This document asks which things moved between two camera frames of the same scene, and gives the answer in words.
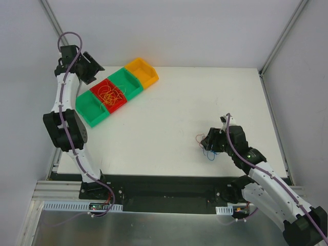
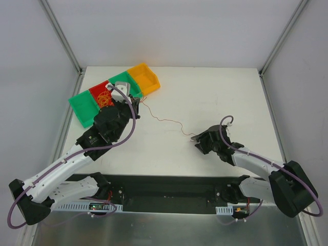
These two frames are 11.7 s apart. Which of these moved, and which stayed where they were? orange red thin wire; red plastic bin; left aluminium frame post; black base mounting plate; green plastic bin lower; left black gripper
Moved: left black gripper; orange red thin wire
Stayed: left aluminium frame post; green plastic bin lower; red plastic bin; black base mounting plate
